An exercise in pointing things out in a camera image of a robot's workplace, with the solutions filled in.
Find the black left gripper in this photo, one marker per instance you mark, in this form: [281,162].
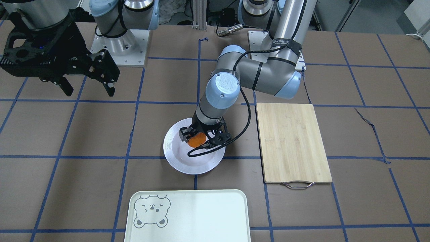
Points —
[199,127]

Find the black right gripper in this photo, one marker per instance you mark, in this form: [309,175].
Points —
[74,59]

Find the orange fruit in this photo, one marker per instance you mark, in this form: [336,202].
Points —
[197,140]

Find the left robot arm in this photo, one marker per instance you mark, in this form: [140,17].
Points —
[286,22]

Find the cream bear tray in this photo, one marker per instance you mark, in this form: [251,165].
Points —
[188,216]

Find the wooden cutting board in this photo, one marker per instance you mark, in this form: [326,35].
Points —
[292,150]

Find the aluminium frame post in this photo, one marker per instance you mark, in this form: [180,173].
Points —
[199,14]

